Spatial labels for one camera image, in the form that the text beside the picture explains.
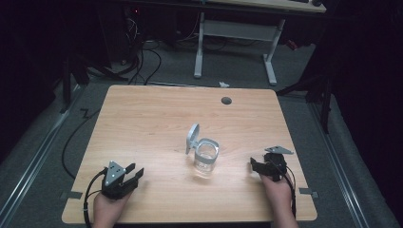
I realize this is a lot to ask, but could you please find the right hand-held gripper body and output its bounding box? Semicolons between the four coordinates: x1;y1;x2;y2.
261;144;295;183

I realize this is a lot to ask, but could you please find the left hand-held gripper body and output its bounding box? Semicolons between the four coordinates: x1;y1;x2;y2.
100;160;131;200

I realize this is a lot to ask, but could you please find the person's right hand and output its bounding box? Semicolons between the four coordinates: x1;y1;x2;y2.
259;173;295;215

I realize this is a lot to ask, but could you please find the person's left hand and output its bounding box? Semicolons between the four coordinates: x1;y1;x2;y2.
91;189;135;228

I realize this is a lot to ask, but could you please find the grey tape strip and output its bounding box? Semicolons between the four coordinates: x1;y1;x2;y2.
59;190;84;200
297;187;320;200

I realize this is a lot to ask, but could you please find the clear jar with grey lid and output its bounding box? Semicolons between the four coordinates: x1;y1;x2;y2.
184;122;221;179

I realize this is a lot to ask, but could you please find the black stand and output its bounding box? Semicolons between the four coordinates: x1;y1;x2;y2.
58;51;129;114
275;70;335;135

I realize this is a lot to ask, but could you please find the white-framed desk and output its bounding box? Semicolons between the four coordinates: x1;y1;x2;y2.
192;0;328;86

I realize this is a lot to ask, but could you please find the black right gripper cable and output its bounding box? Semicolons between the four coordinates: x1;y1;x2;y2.
275;161;297;220

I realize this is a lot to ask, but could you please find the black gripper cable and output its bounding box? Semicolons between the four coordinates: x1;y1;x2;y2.
275;161;297;220
82;166;109;228

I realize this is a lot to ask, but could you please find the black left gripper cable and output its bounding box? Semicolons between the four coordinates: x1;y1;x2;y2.
82;166;109;228

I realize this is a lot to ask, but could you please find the black floor cable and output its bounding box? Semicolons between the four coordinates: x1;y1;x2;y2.
61;107;102;181

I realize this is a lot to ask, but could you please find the metal floor rail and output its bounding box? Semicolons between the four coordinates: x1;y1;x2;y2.
0;85;86;224
307;100;371;228

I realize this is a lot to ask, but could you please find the bundle of black cables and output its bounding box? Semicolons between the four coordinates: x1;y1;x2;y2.
120;9;163;86

